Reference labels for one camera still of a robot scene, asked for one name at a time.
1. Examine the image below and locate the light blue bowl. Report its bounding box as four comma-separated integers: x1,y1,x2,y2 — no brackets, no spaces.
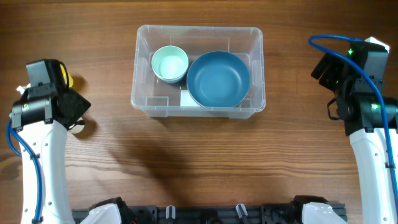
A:
159,75,186,83

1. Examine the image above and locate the right blue cable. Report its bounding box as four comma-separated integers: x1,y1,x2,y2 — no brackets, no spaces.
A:
308,34,398,215

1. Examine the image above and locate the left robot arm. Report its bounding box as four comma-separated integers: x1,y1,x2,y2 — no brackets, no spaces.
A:
7,59,91,223

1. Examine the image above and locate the clear plastic storage bin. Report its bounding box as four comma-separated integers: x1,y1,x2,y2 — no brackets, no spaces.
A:
131,25,266,119

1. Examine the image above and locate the cream cup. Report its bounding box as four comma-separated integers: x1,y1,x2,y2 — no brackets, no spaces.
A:
68,117,85,134

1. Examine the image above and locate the blue cable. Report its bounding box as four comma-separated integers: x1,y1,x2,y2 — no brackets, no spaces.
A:
308,34,398,215
6,119,44,223

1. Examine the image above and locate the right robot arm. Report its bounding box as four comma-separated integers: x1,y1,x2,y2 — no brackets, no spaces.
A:
308,35,397,223

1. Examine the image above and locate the yellow cup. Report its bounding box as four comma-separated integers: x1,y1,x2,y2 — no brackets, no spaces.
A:
60,64,73,88

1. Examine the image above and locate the mint green bowl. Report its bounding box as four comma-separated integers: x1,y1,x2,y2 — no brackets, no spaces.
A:
151,45,189,78

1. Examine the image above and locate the left blue cable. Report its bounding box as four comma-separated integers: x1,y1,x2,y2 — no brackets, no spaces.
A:
6,119,44,223

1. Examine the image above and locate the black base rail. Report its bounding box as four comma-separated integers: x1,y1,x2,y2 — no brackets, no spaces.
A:
130,203,299,224

